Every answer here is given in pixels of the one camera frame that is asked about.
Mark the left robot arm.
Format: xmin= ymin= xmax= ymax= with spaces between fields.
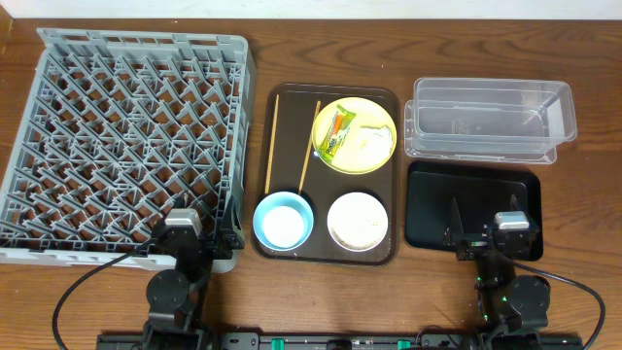
xmin=141 ymin=197 xmax=245 ymax=349

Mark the yellow round plate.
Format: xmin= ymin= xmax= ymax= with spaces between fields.
xmin=311 ymin=97 xmax=397 ymax=175

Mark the light blue bowl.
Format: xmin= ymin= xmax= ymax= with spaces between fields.
xmin=253 ymin=192 xmax=315 ymax=252

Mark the white tissue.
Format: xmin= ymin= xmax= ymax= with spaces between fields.
xmin=359 ymin=125 xmax=393 ymax=158

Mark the wooden chopstick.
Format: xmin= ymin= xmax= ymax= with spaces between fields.
xmin=297 ymin=100 xmax=322 ymax=195
xmin=264 ymin=93 xmax=280 ymax=195

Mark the black waste tray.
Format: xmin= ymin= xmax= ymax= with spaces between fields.
xmin=405 ymin=161 xmax=543 ymax=262

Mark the green snack wrapper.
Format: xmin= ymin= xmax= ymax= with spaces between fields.
xmin=318 ymin=105 xmax=357 ymax=163

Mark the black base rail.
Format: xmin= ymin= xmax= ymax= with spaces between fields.
xmin=96 ymin=332 xmax=583 ymax=350

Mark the white bowl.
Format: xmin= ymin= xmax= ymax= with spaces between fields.
xmin=327 ymin=192 xmax=389 ymax=252

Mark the grey plastic dish rack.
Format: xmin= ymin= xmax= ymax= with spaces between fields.
xmin=1 ymin=28 xmax=257 ymax=270

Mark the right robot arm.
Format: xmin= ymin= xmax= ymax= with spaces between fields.
xmin=443 ymin=196 xmax=550 ymax=349

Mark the clear plastic bin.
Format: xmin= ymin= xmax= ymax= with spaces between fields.
xmin=403 ymin=78 xmax=577 ymax=164

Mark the white cup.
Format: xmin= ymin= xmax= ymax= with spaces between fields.
xmin=262 ymin=206 xmax=304 ymax=249

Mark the dark brown serving tray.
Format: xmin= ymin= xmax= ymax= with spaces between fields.
xmin=252 ymin=84 xmax=401 ymax=266

